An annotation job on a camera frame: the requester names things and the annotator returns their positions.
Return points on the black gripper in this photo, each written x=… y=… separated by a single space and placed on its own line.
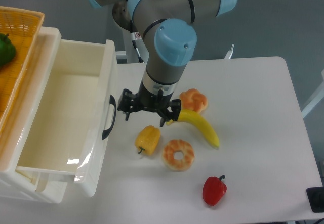
x=146 y=101

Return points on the black top drawer handle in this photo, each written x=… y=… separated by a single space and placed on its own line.
x=111 y=116

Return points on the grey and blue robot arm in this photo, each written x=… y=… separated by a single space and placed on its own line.
x=166 y=28

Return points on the yellow bell pepper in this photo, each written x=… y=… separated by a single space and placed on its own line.
x=147 y=140

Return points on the yellow banana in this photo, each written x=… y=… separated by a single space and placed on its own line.
x=195 y=119

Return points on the knotted bread roll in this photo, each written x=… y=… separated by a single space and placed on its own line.
x=194 y=100

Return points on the red bell pepper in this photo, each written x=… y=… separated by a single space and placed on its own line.
x=213 y=190

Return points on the yellow woven basket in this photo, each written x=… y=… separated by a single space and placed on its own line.
x=23 y=27

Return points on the green bell pepper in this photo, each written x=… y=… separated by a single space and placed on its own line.
x=8 y=50

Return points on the black device at table edge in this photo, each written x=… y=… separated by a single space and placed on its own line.
x=315 y=197

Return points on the ring-shaped bread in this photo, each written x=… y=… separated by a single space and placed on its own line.
x=178 y=155

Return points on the white drawer cabinet frame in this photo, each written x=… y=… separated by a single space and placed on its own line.
x=23 y=112

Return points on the white frame at right edge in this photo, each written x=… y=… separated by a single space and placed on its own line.
x=315 y=98

